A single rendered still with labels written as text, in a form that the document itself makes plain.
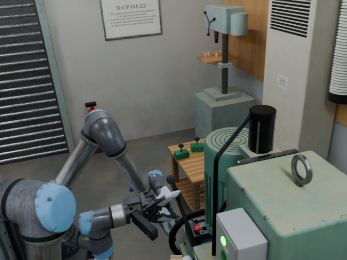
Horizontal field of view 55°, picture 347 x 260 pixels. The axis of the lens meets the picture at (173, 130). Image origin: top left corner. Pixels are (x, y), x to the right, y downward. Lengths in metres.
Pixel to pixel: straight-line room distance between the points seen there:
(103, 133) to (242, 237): 0.88
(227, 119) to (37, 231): 2.61
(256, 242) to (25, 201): 0.56
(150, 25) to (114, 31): 0.40
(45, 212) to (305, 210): 0.58
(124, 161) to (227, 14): 1.93
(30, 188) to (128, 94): 3.13
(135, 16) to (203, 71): 1.06
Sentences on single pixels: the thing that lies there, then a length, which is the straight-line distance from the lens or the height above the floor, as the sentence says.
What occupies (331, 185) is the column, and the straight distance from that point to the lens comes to 0.72.
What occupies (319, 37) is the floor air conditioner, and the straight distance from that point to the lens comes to 2.32.
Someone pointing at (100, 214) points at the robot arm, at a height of 1.19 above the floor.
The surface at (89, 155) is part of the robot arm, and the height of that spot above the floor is 1.19.
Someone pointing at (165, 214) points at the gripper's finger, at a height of 1.12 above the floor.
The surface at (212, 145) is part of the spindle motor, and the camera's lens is 0.91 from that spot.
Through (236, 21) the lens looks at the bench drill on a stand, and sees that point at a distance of 2.94.
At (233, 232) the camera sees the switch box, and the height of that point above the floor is 1.48.
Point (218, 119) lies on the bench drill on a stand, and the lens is 3.24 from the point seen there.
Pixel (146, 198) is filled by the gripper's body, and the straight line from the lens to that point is 1.21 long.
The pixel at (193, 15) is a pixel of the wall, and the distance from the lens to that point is 3.97.
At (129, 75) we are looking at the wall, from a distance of 3.90.
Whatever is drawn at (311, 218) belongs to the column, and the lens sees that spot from 0.63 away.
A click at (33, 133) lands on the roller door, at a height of 0.33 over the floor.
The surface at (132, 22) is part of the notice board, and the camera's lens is 3.77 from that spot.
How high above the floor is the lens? 1.92
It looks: 26 degrees down
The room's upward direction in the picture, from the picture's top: 4 degrees counter-clockwise
